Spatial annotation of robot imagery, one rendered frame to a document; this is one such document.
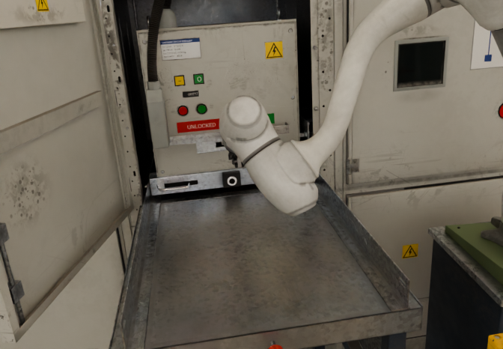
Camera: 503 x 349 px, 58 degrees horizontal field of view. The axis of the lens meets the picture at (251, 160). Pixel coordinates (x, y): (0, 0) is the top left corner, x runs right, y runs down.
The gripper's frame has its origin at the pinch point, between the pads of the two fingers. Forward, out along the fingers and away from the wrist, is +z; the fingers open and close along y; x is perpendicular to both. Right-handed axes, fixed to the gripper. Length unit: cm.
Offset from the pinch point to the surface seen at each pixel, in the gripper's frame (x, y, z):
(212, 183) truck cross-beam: -6.6, 4.8, 20.6
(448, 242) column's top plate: 59, 33, -2
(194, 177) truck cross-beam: -12.3, 2.1, 19.1
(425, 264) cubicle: 69, 42, 36
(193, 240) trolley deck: -14.4, 23.6, -4.5
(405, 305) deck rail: 27, 43, -39
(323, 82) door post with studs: 31.5, -20.8, 2.0
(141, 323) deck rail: -26, 40, -33
